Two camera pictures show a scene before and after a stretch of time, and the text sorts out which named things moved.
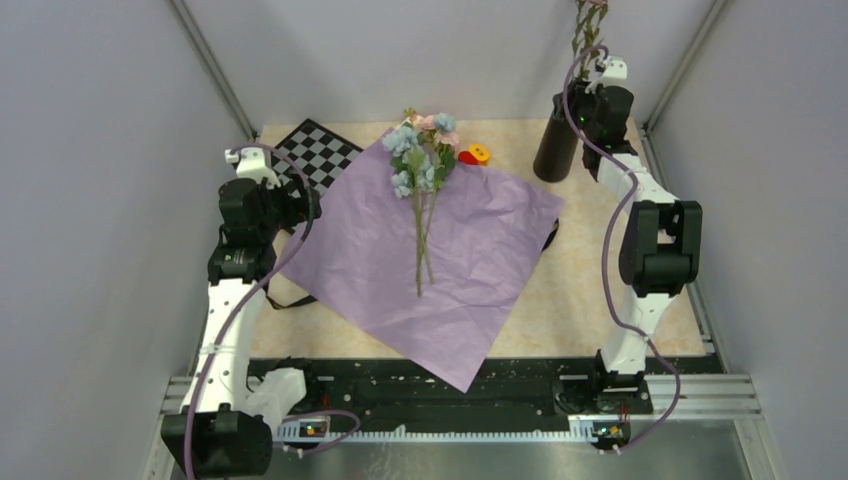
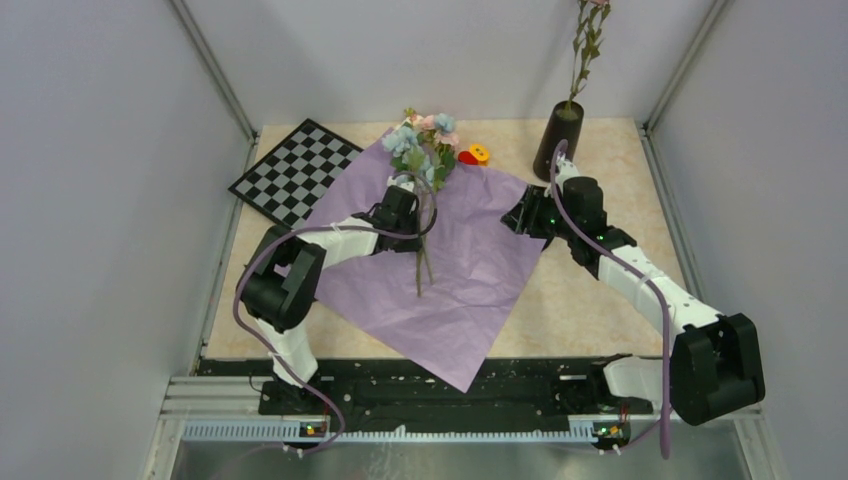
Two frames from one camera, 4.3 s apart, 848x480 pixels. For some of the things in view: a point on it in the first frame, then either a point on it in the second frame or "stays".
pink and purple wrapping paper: (437, 279) stays
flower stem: (589, 15) stays
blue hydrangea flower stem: (418, 177) stays
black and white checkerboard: (321, 154) stays
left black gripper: (299, 207) → (411, 245)
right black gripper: (579, 95) → (523, 218)
